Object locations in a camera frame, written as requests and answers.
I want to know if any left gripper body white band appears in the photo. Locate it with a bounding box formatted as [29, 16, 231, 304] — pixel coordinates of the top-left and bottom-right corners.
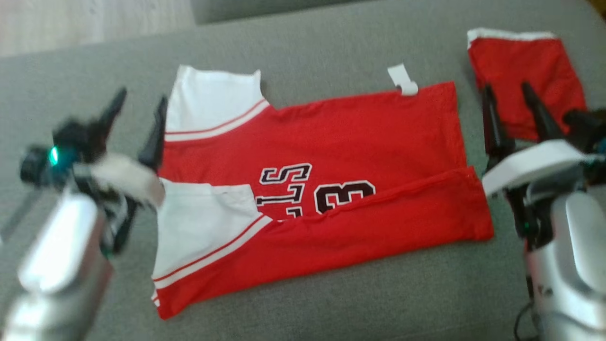
[54, 120, 164, 257]

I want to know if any grey sofa seat cushion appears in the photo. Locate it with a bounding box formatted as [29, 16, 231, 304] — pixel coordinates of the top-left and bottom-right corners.
[191, 0, 377, 25]

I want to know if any red white basketball jersey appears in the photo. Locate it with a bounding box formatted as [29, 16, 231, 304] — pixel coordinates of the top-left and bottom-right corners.
[151, 63, 496, 321]

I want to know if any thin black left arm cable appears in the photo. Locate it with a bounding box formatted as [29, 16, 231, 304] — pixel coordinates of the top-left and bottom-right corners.
[1, 189, 44, 243]

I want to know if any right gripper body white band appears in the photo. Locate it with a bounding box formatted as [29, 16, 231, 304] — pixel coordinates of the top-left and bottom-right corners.
[482, 139, 590, 247]

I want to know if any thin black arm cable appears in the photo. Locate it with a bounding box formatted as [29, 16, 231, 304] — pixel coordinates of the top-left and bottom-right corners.
[1, 189, 44, 243]
[513, 302, 541, 341]

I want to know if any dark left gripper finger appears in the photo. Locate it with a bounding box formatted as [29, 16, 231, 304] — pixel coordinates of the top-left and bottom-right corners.
[138, 97, 169, 174]
[92, 88, 127, 145]

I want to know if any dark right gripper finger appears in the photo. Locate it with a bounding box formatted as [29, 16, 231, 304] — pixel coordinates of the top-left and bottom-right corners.
[521, 81, 566, 142]
[481, 84, 516, 167]

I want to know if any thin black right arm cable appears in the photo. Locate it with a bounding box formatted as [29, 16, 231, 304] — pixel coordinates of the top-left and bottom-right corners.
[513, 302, 541, 341]

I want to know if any yellow and grey sofa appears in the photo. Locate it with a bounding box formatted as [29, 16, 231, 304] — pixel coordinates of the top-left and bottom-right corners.
[0, 0, 606, 341]

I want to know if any red shorts white stripe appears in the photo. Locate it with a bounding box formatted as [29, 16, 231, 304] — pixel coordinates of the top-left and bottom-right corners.
[467, 27, 588, 143]

